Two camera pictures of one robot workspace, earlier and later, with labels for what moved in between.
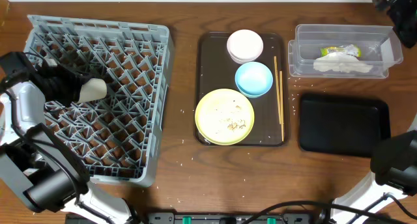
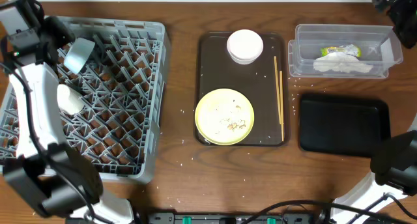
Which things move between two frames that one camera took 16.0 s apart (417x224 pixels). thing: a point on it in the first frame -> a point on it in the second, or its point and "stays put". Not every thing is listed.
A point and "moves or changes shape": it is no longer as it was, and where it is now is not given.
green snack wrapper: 350,49 stays put
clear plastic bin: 343,51 stays put
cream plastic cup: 92,89 moves or changes shape
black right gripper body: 391,3 stays put
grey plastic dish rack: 118,137 stays put
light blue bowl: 253,79 -> 77,54
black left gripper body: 70,88 -> 60,37
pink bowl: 244,46 stays put
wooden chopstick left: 275,57 stays put
